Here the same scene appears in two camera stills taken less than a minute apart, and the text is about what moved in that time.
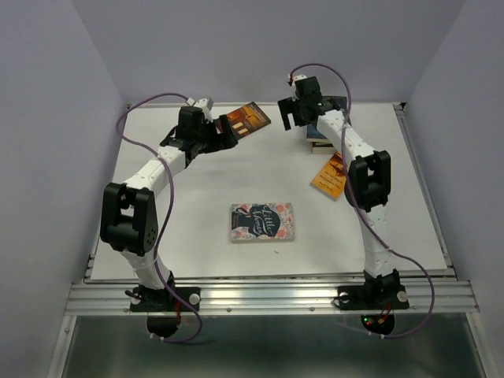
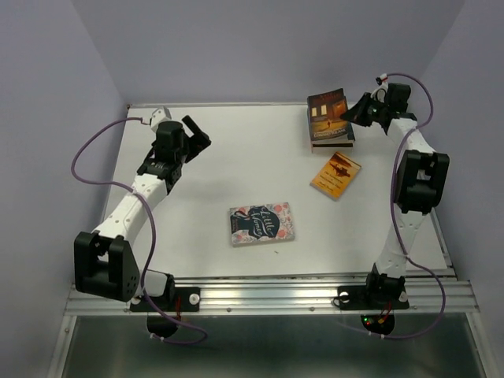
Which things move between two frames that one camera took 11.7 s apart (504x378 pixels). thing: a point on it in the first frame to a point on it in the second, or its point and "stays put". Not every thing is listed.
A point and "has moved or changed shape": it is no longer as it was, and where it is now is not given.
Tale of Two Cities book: x=323 y=148 stays put
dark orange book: x=246 y=119 has moved or changed shape
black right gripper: x=287 y=105 to x=356 y=113
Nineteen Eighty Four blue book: x=313 y=135 has moved or changed shape
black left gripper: x=228 y=142 to x=199 y=141
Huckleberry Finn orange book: x=330 y=181 stays put
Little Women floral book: x=261 y=221 stays put
